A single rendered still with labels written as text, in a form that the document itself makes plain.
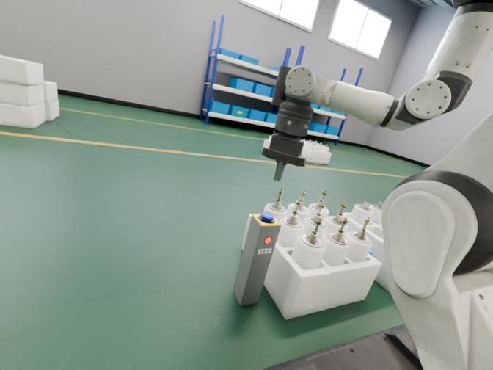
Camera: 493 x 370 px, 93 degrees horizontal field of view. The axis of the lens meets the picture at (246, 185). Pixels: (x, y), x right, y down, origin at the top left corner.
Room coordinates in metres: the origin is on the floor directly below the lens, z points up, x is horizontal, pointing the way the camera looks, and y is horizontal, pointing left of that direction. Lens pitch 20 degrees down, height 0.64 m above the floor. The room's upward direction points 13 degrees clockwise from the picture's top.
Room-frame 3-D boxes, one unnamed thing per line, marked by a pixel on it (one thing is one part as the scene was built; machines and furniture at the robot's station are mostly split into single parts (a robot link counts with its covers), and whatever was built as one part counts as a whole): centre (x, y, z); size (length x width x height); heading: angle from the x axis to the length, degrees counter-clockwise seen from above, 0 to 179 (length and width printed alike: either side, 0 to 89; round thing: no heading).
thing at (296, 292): (0.86, -0.30, 0.09); 0.39 x 0.39 x 0.18; 28
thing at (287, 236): (0.80, -0.20, 0.16); 0.10 x 0.10 x 0.18
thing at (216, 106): (5.27, 0.99, 0.36); 0.50 x 0.38 x 0.21; 28
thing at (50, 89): (2.44, 2.42, 0.27); 0.39 x 0.39 x 0.18; 29
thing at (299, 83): (0.65, -0.07, 0.68); 0.11 x 0.11 x 0.11; 73
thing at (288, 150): (0.65, -0.08, 0.57); 0.13 x 0.10 x 0.12; 71
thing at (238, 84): (5.47, 0.60, 0.90); 0.50 x 0.38 x 0.21; 28
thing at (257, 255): (0.65, -0.08, 0.16); 0.07 x 0.07 x 0.31; 28
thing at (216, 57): (5.98, -0.38, 0.97); 3.68 x 0.64 x 1.94; 117
